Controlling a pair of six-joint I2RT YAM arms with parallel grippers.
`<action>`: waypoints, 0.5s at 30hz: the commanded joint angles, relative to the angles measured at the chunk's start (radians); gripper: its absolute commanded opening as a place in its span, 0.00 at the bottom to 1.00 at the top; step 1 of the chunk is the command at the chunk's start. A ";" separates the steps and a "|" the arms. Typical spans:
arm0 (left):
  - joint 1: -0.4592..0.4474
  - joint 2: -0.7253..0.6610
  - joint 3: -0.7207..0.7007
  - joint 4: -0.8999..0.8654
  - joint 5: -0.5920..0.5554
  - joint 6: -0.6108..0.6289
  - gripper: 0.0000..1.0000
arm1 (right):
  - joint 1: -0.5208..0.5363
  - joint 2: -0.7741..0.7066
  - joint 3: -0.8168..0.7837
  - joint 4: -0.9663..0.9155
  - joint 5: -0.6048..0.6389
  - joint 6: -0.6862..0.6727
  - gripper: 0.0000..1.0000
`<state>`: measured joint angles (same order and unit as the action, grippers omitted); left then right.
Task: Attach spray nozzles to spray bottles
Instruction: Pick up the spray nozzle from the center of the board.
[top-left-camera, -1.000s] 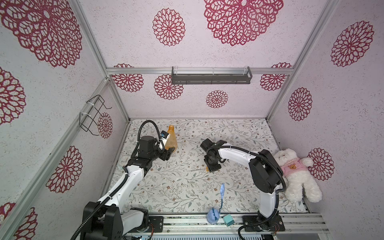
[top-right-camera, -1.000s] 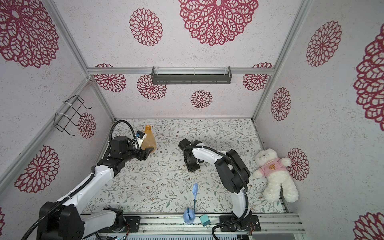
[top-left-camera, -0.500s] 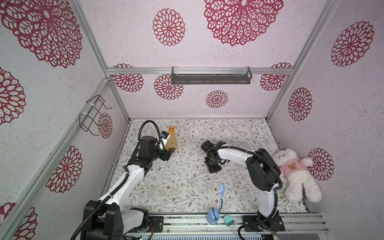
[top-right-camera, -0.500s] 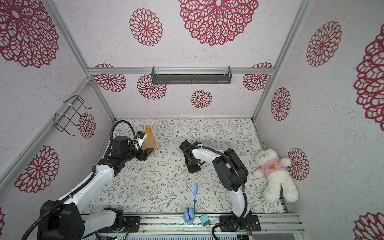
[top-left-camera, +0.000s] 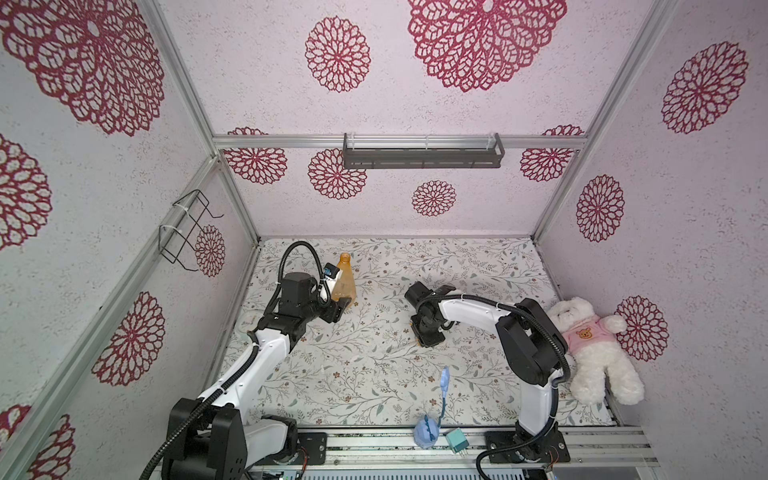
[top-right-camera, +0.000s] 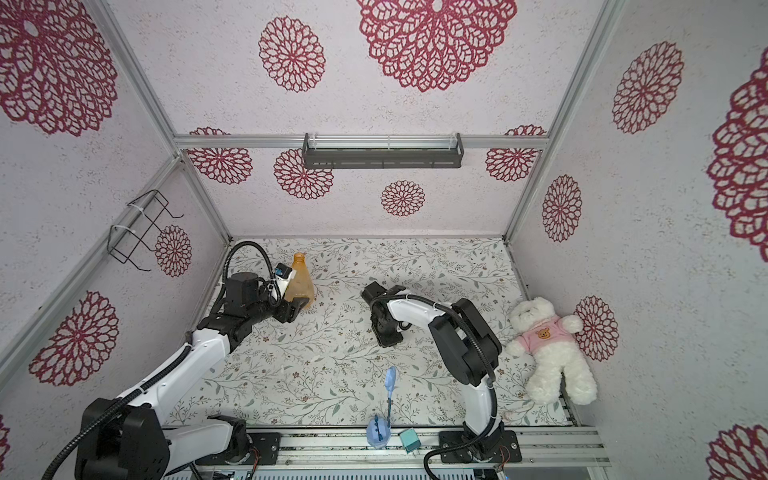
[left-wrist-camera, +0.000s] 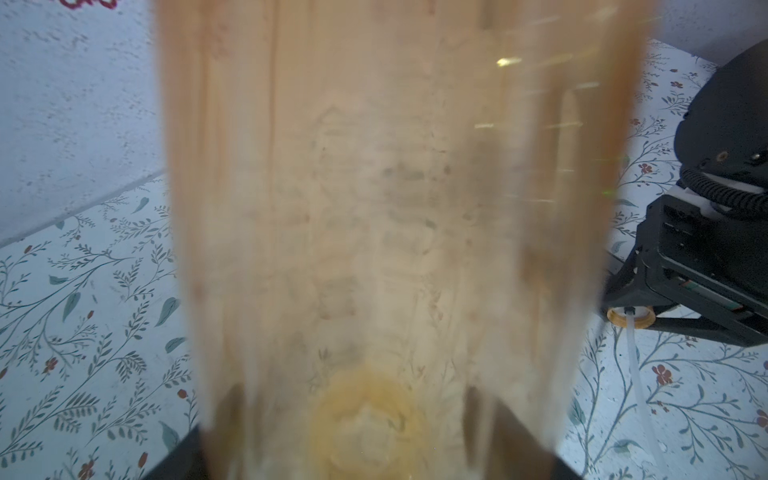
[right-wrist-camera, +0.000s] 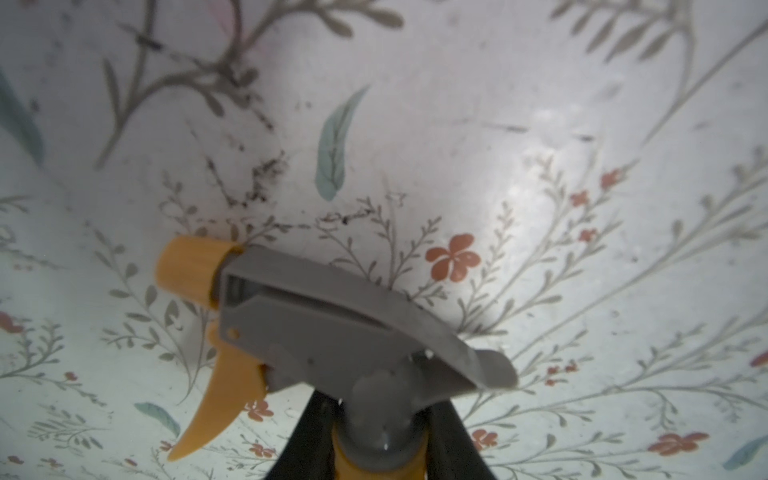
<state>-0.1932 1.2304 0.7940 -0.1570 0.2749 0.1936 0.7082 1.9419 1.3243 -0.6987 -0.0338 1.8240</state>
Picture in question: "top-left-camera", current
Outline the amber plastic spray bottle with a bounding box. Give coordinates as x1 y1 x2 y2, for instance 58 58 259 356
331 252 357 303

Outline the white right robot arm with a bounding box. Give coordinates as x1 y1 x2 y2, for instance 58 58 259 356
404 282 571 448

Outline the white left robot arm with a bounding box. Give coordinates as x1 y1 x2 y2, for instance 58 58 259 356
142 265 351 479

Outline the teal power adapter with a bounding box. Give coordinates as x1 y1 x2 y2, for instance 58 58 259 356
445 428 469 454

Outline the white teddy bear pink shirt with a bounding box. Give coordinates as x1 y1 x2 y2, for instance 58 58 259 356
547 297 645 406

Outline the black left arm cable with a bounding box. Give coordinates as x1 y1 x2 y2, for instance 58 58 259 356
139 240 328 480

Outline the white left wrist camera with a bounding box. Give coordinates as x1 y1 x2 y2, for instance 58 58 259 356
318 263 343 302

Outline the black wall shelf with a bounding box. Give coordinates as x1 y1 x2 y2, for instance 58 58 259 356
342 134 506 170

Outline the black wire wall rack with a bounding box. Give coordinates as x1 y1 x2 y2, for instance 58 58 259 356
157 189 223 272

